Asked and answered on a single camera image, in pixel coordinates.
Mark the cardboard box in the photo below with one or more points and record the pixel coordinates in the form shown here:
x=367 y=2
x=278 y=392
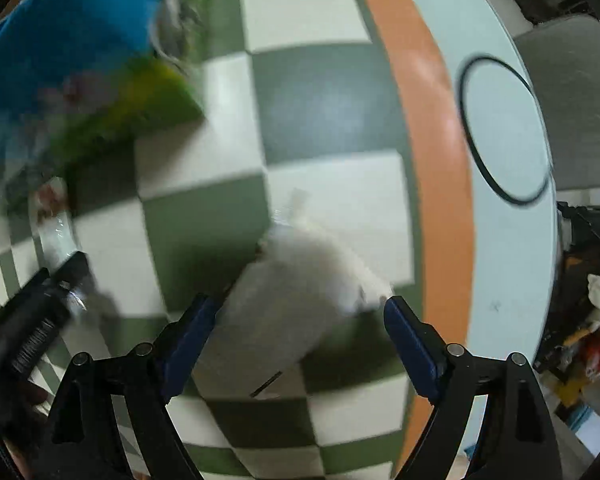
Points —
x=55 y=35

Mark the clear pack of white tissues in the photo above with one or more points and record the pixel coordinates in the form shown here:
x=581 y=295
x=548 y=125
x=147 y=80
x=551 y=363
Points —
x=290 y=300

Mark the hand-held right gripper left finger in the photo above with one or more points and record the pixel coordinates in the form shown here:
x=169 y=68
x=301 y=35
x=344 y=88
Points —
x=190 y=340

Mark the grey chair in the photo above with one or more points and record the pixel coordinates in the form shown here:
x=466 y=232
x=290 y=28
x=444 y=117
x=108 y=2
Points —
x=580 y=110

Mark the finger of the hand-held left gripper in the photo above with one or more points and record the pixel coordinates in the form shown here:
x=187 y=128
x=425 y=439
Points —
x=75 y=272

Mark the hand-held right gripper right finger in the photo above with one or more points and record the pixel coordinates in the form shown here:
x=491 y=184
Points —
x=412 y=340

